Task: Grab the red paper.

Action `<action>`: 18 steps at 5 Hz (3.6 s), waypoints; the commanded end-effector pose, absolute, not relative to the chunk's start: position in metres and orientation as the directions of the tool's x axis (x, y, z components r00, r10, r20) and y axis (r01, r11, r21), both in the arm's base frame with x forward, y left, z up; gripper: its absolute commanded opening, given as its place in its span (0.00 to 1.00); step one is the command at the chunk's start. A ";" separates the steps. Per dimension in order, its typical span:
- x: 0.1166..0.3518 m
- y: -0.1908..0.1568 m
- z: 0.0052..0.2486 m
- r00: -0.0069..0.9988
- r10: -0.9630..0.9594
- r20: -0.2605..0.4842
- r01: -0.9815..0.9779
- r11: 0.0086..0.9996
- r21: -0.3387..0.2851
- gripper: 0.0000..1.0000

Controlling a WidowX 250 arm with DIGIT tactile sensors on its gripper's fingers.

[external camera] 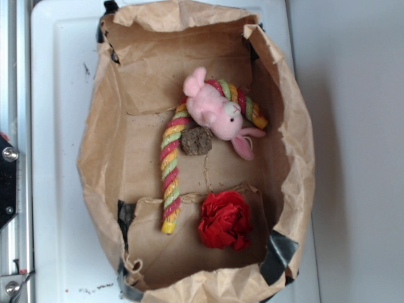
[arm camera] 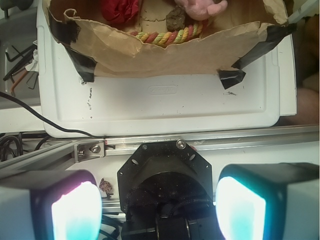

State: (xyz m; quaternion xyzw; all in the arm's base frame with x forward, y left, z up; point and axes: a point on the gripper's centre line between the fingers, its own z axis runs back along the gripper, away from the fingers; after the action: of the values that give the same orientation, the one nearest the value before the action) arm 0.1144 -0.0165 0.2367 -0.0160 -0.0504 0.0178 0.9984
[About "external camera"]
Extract red paper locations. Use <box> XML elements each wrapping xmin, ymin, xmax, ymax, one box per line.
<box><xmin>198</xmin><ymin>191</ymin><xmax>253</xmax><ymax>251</ymax></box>

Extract brown paper bag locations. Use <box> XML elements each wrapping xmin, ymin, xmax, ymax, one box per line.
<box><xmin>78</xmin><ymin>1</ymin><xmax>315</xmax><ymax>302</ymax></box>

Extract pink plush bunny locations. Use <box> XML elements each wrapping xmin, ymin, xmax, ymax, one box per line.
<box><xmin>183</xmin><ymin>67</ymin><xmax>268</xmax><ymax>160</ymax></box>

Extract white plastic tray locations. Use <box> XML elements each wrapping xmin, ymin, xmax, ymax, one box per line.
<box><xmin>30</xmin><ymin>0</ymin><xmax>322</xmax><ymax>303</ymax></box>

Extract striped rope candy cane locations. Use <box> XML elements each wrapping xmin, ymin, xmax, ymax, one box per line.
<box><xmin>159</xmin><ymin>78</ymin><xmax>270</xmax><ymax>236</ymax></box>

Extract aluminium frame rail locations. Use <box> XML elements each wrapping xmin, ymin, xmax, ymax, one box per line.
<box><xmin>1</xmin><ymin>1</ymin><xmax>35</xmax><ymax>302</ymax></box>

